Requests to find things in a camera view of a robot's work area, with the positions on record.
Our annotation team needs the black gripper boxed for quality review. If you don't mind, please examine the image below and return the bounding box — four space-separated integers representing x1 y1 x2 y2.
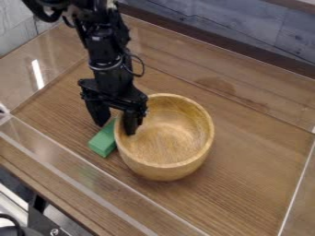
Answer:
77 65 148 136

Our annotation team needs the green rectangular stick block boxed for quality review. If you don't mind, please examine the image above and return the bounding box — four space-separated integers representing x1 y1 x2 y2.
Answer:
86 119 116 158

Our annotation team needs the wooden bowl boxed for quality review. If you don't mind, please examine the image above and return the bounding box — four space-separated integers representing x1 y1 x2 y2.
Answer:
114 93 214 182

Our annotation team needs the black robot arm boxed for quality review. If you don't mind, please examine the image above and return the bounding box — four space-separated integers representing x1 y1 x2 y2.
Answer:
21 0 148 136

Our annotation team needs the black table leg clamp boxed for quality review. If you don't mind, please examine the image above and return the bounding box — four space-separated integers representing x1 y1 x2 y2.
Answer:
0 196 74 236

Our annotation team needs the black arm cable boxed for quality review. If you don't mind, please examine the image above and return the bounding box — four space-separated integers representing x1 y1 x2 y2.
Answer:
121 53 146 77

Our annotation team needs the clear acrylic side wall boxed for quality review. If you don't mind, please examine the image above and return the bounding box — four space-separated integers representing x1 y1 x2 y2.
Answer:
0 114 209 236

